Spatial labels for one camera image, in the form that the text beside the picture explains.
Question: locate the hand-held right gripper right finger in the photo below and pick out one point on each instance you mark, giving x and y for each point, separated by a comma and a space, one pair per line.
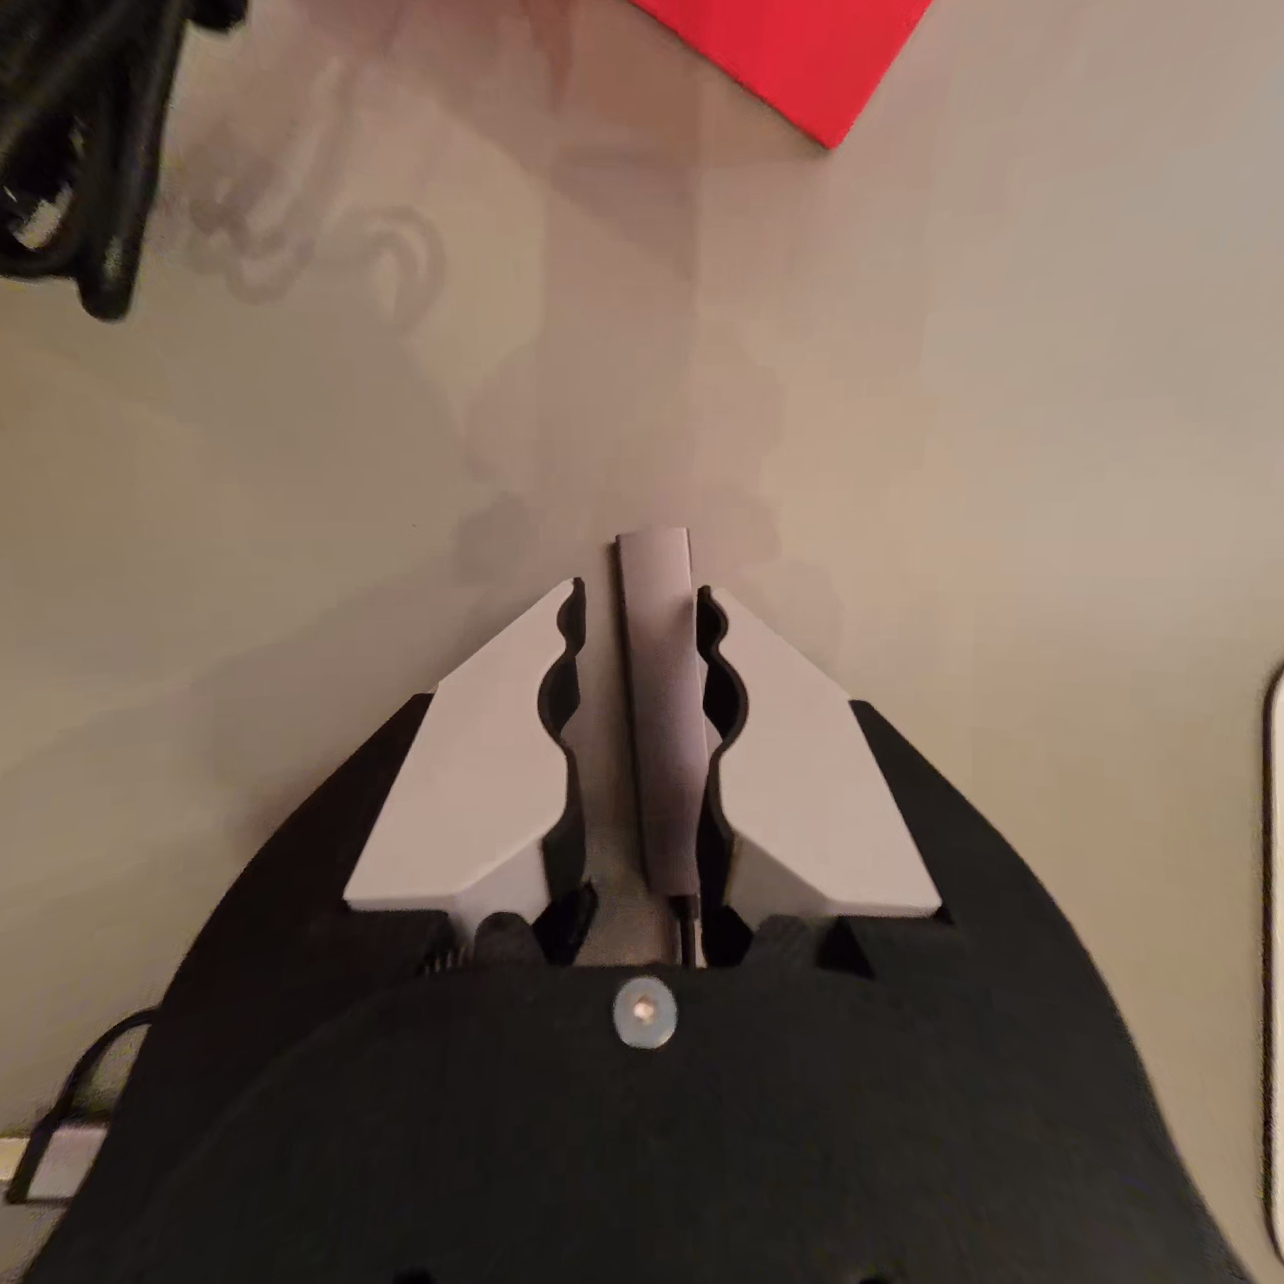
823, 792

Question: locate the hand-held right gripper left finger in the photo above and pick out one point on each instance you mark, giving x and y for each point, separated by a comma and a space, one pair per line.
471, 782

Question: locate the red plastic bin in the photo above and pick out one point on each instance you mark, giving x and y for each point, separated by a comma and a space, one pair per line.
803, 59

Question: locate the document stand with wooden board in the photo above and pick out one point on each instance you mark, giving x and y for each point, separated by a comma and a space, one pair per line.
1277, 902

